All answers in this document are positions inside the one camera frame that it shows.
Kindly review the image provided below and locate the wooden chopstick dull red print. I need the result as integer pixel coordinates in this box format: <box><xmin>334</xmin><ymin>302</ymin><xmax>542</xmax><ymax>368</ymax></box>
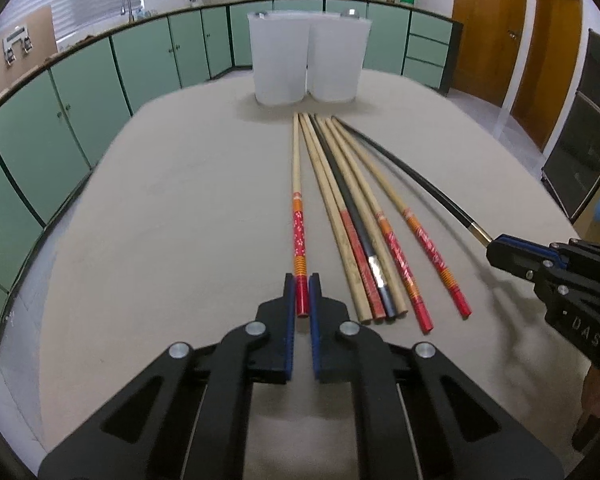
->
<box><xmin>306</xmin><ymin>114</ymin><xmax>387</xmax><ymax>322</ymax></box>

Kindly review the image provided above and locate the person's right hand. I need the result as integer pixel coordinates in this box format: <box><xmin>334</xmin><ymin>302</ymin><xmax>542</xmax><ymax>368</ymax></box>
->
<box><xmin>572</xmin><ymin>362</ymin><xmax>600</xmax><ymax>452</ymax></box>

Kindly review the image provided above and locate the black gold-tipped chopstick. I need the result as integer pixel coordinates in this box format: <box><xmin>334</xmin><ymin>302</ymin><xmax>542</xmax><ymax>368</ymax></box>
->
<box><xmin>331</xmin><ymin>116</ymin><xmax>495</xmax><ymax>248</ymax></box>

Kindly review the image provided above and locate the translucent white plastic container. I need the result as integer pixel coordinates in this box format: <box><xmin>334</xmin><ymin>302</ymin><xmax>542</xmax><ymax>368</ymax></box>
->
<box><xmin>307</xmin><ymin>10</ymin><xmax>372</xmax><ymax>103</ymax></box>
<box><xmin>247</xmin><ymin>11</ymin><xmax>311</xmax><ymax>107</ymax></box>

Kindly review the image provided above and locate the white gripper holder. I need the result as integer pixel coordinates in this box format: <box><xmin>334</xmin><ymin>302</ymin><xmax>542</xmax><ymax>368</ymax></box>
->
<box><xmin>2</xmin><ymin>26</ymin><xmax>33</xmax><ymax>67</ymax></box>

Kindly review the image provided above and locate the red orange patterned chopstick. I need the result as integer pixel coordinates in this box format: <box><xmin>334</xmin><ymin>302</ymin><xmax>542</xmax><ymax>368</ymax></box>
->
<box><xmin>323</xmin><ymin>117</ymin><xmax>436</xmax><ymax>335</ymax></box>
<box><xmin>330</xmin><ymin>117</ymin><xmax>473</xmax><ymax>320</ymax></box>

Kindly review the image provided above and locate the black metal rack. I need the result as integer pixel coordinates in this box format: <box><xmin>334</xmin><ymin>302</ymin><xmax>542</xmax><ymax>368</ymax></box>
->
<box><xmin>541</xmin><ymin>29</ymin><xmax>600</xmax><ymax>223</ymax></box>

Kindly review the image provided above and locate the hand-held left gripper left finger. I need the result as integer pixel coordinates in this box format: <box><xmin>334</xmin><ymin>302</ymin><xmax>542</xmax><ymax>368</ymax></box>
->
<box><xmin>39</xmin><ymin>272</ymin><xmax>297</xmax><ymax>480</ymax></box>

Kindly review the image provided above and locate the wooden door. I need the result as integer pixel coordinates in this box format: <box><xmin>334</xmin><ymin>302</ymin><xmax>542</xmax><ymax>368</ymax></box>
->
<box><xmin>510</xmin><ymin>0</ymin><xmax>583</xmax><ymax>148</ymax></box>
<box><xmin>452</xmin><ymin>0</ymin><xmax>528</xmax><ymax>108</ymax></box>

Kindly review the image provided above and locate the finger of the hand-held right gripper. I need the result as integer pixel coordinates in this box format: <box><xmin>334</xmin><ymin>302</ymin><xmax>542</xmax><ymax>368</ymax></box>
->
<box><xmin>497</xmin><ymin>233</ymin><xmax>600</xmax><ymax>273</ymax></box>
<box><xmin>486</xmin><ymin>241</ymin><xmax>600</xmax><ymax>306</ymax></box>

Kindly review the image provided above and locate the black chopstick metal band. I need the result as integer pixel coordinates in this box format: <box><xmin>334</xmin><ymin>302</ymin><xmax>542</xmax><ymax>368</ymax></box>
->
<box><xmin>310</xmin><ymin>115</ymin><xmax>398</xmax><ymax>319</ymax></box>

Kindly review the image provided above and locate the plain wooden chopstick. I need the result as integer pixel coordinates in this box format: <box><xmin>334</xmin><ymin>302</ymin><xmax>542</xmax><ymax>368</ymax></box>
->
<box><xmin>298</xmin><ymin>113</ymin><xmax>374</xmax><ymax>325</ymax></box>
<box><xmin>316</xmin><ymin>116</ymin><xmax>410</xmax><ymax>317</ymax></box>

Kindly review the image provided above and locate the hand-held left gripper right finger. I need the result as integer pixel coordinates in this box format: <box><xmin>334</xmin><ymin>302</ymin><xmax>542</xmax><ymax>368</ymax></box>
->
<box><xmin>310</xmin><ymin>273</ymin><xmax>565</xmax><ymax>480</ymax></box>

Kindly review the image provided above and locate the red floral wooden chopstick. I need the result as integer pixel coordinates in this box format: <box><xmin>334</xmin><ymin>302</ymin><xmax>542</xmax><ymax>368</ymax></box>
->
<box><xmin>291</xmin><ymin>114</ymin><xmax>312</xmax><ymax>319</ymax></box>

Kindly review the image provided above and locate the cardboard board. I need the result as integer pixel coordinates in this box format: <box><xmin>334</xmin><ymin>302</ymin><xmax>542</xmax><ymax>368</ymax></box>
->
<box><xmin>0</xmin><ymin>5</ymin><xmax>58</xmax><ymax>111</ymax></box>

